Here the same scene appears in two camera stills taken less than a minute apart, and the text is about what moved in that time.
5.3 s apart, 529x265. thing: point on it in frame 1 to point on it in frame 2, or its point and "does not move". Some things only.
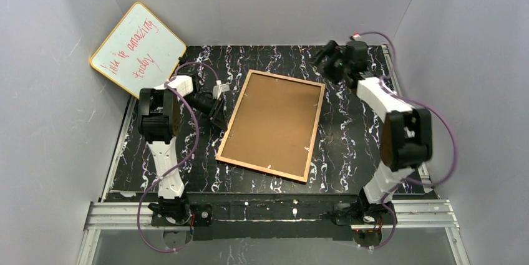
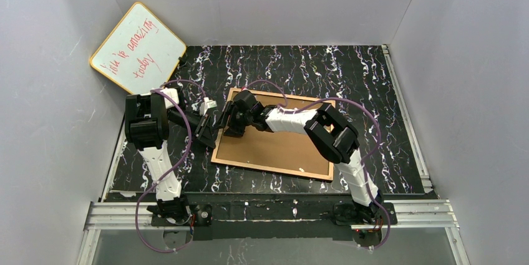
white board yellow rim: [139, 52] does not move
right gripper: [327, 60] to [231, 118]
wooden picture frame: [260, 168] to [267, 93]
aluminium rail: [413, 215] does not move
